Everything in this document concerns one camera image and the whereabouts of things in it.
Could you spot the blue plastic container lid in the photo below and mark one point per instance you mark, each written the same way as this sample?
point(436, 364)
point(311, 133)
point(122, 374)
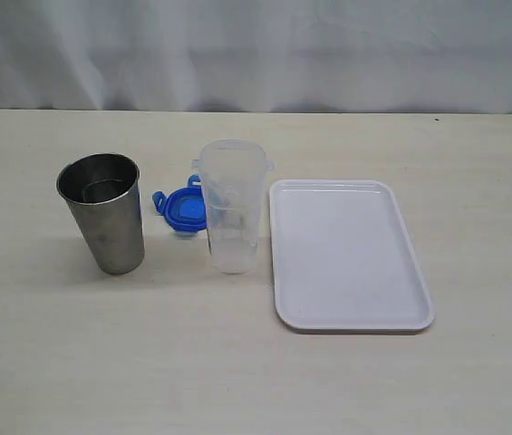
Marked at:
point(184, 209)

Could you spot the stainless steel tumbler cup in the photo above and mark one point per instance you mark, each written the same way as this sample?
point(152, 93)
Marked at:
point(102, 192)

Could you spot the clear plastic tall container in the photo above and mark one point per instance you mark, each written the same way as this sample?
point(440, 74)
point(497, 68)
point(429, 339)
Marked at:
point(232, 177)

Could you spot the white rectangular plastic tray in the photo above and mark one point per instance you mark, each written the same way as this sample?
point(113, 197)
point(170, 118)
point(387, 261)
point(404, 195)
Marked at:
point(343, 261)

